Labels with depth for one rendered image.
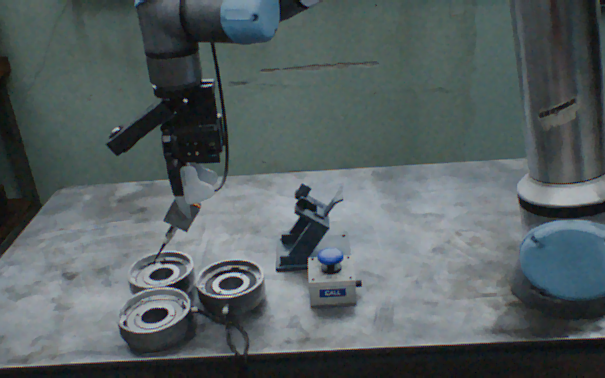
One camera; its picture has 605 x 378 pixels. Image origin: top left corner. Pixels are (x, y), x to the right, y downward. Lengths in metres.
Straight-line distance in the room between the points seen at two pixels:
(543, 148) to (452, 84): 1.85
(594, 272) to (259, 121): 1.94
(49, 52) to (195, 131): 1.80
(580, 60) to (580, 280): 0.25
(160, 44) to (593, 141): 0.54
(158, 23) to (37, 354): 0.49
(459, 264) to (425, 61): 1.56
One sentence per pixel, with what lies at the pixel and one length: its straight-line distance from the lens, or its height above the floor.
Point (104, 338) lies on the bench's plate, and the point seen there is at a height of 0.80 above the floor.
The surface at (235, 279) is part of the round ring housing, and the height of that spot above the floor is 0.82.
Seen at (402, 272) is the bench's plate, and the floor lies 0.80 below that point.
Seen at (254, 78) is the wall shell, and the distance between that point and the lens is 2.50.
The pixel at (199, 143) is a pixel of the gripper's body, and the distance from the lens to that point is 0.91.
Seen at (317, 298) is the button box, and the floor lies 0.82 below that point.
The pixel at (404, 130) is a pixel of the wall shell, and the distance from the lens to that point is 2.59.
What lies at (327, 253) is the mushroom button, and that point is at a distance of 0.93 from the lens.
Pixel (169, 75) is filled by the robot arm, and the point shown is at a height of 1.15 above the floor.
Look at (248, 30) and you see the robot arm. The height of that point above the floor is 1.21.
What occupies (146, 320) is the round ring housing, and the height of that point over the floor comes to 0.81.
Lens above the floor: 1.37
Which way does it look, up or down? 26 degrees down
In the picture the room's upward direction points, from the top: 4 degrees counter-clockwise
